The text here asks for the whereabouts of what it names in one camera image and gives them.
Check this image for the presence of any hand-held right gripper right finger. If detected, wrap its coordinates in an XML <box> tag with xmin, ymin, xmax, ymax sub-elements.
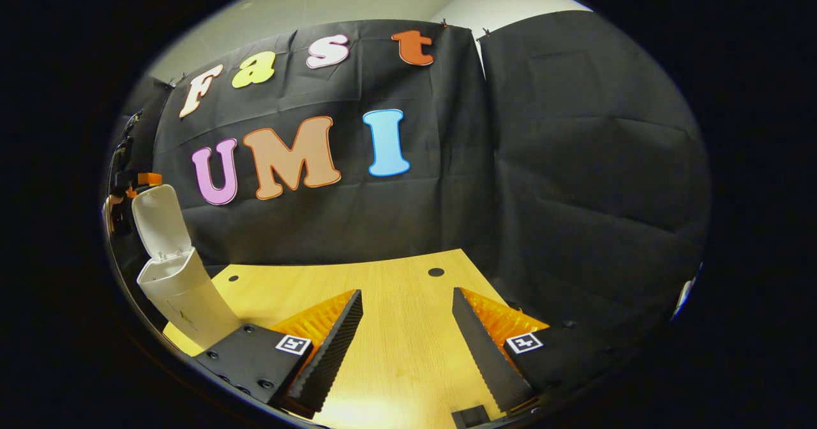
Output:
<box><xmin>451</xmin><ymin>286</ymin><xmax>631</xmax><ymax>413</ymax></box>

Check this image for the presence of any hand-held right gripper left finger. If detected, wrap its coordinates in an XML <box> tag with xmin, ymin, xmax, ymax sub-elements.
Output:
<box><xmin>193</xmin><ymin>288</ymin><xmax>364</xmax><ymax>415</ymax></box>

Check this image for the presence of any white desktop garbage bin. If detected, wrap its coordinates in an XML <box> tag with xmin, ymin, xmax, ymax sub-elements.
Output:
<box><xmin>131</xmin><ymin>184</ymin><xmax>243</xmax><ymax>350</ymax></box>

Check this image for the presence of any wooden desktop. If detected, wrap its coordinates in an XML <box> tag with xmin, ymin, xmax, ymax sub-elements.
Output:
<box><xmin>163</xmin><ymin>248</ymin><xmax>543</xmax><ymax>429</ymax></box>

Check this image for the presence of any black tripod stand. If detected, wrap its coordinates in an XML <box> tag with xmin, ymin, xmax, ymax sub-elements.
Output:
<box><xmin>110</xmin><ymin>111</ymin><xmax>142</xmax><ymax>190</ymax></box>

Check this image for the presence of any black backdrop cloth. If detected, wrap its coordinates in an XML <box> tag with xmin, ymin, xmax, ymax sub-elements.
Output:
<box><xmin>105</xmin><ymin>11</ymin><xmax>712</xmax><ymax>353</ymax></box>

